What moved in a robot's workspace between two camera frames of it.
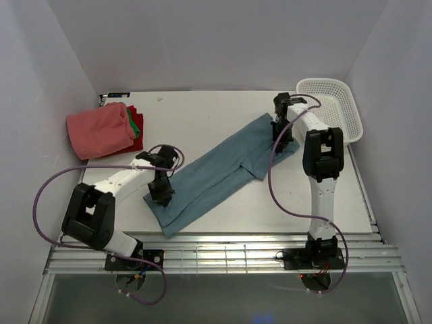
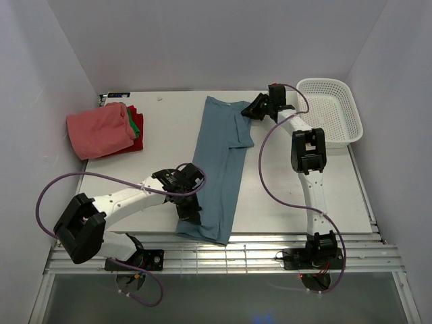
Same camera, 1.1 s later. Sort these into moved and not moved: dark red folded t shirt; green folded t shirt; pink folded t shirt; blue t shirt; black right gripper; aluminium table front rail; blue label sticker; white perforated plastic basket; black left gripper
Moved: black left gripper; blue t shirt; black right gripper
Not moved: aluminium table front rail; white perforated plastic basket; blue label sticker; dark red folded t shirt; pink folded t shirt; green folded t shirt
